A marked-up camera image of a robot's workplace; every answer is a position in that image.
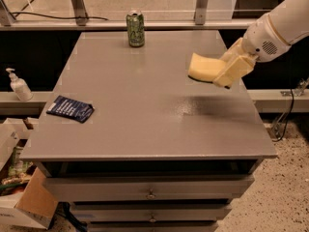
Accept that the cardboard box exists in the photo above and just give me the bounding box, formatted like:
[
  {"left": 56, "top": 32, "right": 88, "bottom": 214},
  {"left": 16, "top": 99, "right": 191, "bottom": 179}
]
[{"left": 0, "top": 118, "right": 58, "bottom": 229}]

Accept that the blue rxbar wrapper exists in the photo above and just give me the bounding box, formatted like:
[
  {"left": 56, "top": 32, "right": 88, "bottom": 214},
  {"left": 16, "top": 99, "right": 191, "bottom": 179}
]
[{"left": 46, "top": 96, "right": 95, "bottom": 123}]

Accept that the grey drawer cabinet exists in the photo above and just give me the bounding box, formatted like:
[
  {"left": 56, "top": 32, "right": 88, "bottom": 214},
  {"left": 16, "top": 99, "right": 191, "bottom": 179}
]
[{"left": 22, "top": 30, "right": 276, "bottom": 232}]

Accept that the black cable on ledge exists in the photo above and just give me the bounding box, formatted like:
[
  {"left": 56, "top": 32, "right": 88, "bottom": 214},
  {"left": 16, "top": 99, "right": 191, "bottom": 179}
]
[{"left": 11, "top": 11, "right": 110, "bottom": 21}]

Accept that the black cable at floor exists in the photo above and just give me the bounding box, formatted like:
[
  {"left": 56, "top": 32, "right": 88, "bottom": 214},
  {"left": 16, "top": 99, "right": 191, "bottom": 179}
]
[{"left": 271, "top": 88, "right": 295, "bottom": 143}]

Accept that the green soda can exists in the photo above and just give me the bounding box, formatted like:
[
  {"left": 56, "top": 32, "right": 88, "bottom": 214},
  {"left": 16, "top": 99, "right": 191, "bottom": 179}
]
[{"left": 126, "top": 11, "right": 145, "bottom": 47}]

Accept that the top drawer knob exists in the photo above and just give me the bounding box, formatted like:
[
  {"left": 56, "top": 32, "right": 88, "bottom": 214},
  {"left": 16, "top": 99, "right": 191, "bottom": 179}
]
[{"left": 146, "top": 188, "right": 155, "bottom": 200}]

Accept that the white pump bottle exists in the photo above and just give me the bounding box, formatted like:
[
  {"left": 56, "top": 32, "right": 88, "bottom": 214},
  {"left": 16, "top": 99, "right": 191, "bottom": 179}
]
[{"left": 6, "top": 68, "right": 33, "bottom": 102}]

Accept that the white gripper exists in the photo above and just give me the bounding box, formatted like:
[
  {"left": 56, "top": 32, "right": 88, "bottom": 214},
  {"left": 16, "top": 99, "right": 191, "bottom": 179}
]
[{"left": 213, "top": 13, "right": 291, "bottom": 88}]

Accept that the drawer knob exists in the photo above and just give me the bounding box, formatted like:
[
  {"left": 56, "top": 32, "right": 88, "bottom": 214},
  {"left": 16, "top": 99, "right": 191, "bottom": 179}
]
[
  {"left": 146, "top": 188, "right": 155, "bottom": 200},
  {"left": 149, "top": 214, "right": 157, "bottom": 223}
]

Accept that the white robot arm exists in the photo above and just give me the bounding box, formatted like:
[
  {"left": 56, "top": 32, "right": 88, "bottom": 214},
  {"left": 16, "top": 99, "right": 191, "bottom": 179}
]
[{"left": 212, "top": 0, "right": 309, "bottom": 87}]

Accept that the yellow sponge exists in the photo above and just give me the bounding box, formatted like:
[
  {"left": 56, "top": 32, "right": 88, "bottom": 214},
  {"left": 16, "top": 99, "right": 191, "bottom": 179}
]
[{"left": 188, "top": 53, "right": 226, "bottom": 83}]

